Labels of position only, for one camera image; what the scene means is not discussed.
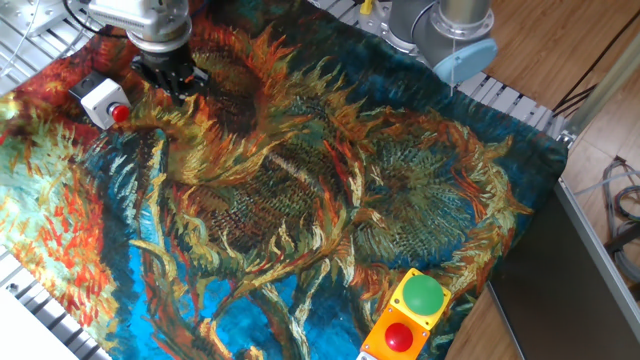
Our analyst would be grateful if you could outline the yellow box with green button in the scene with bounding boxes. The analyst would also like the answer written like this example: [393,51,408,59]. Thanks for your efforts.
[388,267,453,331]

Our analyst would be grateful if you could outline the grey coiled cables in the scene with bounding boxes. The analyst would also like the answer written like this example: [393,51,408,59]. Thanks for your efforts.
[601,155,640,284]

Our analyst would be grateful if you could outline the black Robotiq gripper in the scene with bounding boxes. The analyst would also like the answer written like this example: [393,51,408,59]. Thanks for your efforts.
[130,47,210,108]

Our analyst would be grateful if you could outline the sunflower painting print cloth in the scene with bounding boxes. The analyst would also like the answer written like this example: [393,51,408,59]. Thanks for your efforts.
[0,0,570,360]

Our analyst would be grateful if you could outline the silver metal plate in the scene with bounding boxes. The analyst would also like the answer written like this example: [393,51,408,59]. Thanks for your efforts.
[0,0,76,39]

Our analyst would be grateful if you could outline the white zip tie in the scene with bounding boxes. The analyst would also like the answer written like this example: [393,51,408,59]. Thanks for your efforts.
[449,37,458,97]

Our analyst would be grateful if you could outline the dark panel with aluminium edge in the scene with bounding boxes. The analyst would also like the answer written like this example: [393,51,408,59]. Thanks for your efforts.
[486,178,640,360]

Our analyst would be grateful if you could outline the black floor cable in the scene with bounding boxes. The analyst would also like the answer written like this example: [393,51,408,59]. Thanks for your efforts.
[551,8,640,119]

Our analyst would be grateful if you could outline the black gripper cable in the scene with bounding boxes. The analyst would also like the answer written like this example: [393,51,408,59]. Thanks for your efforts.
[61,0,130,42]

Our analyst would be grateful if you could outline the orange box with red button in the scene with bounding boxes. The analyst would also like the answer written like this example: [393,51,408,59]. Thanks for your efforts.
[359,303,431,360]

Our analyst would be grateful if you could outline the small white red-button box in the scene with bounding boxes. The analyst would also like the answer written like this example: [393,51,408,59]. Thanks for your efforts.
[68,70,133,131]

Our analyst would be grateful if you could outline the aluminium frame post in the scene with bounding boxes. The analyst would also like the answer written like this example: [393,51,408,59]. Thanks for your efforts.
[558,29,640,149]

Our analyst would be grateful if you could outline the white board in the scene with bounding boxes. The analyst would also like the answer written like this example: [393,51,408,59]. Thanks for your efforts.
[0,287,82,360]

